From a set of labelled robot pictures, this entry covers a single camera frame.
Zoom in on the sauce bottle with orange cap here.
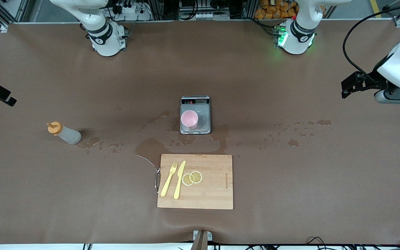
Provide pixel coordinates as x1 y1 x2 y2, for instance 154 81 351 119
47 122 82 145

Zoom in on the pink plastic cup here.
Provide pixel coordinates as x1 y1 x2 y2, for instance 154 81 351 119
181 110 199 131

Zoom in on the bag of orange snacks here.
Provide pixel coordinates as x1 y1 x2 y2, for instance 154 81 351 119
255 0 299 19

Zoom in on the brown table mat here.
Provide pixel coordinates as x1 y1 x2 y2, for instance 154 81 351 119
0 19 400 245

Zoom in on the silver kitchen scale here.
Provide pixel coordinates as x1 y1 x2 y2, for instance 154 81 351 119
180 95 211 135

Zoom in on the white power strip with plugs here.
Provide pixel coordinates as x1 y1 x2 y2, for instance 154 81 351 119
115 3 152 21

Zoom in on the long white power strip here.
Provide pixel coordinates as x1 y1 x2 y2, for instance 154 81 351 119
179 12 230 20

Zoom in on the wooden cutting board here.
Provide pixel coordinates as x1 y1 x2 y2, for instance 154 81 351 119
157 154 234 210

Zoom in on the yellow plastic fork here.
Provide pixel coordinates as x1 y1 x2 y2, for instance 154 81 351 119
160 162 178 198

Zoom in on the yellow plastic knife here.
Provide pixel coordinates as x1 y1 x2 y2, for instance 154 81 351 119
173 160 186 200

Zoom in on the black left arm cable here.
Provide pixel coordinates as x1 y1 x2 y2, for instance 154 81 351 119
342 4 400 82

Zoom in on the thin silver cord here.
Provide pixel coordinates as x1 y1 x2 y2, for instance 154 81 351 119
136 153 160 172

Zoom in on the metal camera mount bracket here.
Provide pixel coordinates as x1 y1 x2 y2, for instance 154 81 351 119
190 230 213 250

